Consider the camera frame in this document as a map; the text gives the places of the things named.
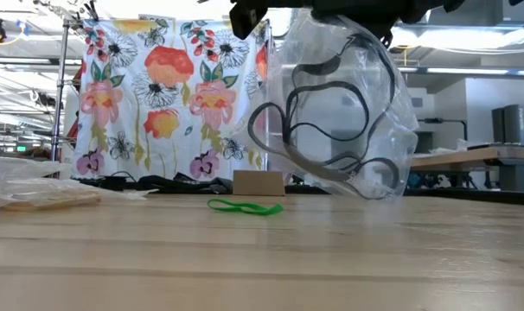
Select wide black rubber band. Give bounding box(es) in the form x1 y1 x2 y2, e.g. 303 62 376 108
285 79 372 143
246 101 358 182
291 33 401 202

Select grey cylinder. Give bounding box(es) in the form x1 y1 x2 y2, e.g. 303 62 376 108
491 106 505 146
502 103 524 146

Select black work gloves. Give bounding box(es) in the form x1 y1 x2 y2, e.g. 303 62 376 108
136 171 234 194

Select brown cardboard box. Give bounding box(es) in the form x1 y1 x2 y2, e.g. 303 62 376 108
232 169 286 197

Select black metal stand frame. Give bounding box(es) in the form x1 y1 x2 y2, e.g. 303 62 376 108
417 117 469 155

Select green rubber band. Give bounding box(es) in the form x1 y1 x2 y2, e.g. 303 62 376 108
207 197 285 217

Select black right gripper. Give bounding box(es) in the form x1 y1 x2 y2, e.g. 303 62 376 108
309 0 466 48

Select floral print curtain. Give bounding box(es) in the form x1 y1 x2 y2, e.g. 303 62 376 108
73 16 272 181

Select wooden top workbench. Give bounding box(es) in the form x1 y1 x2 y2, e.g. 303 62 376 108
411 144 524 192

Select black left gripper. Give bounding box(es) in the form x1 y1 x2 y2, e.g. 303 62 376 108
229 0 315 41

